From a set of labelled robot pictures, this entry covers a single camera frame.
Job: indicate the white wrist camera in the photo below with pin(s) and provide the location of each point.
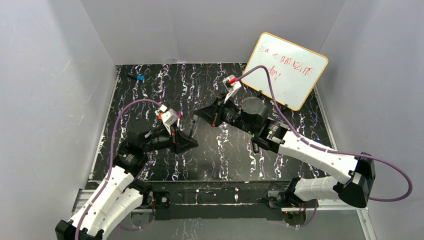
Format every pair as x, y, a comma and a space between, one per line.
169, 117
232, 85

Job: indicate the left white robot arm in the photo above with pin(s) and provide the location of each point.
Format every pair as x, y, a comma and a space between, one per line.
121, 192

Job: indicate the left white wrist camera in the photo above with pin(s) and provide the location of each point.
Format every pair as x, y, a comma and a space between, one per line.
169, 117

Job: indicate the green tipped black highlighter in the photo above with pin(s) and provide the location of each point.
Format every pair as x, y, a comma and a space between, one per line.
255, 147

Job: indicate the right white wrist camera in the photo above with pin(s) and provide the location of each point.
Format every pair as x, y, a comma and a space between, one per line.
232, 85

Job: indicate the yellow framed whiteboard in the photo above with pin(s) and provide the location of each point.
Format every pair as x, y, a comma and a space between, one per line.
291, 71

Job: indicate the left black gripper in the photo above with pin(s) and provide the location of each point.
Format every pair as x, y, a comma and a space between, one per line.
177, 140

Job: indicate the blue capped black marker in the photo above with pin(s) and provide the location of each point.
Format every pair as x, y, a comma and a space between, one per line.
136, 77

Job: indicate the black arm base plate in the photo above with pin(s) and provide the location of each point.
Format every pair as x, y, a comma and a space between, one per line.
221, 200

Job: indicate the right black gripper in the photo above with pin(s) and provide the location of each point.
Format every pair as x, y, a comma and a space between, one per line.
218, 111

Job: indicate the black ballpoint pen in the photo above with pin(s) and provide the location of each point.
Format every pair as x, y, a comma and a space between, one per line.
193, 124

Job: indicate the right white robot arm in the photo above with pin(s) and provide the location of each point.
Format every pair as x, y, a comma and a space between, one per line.
350, 179

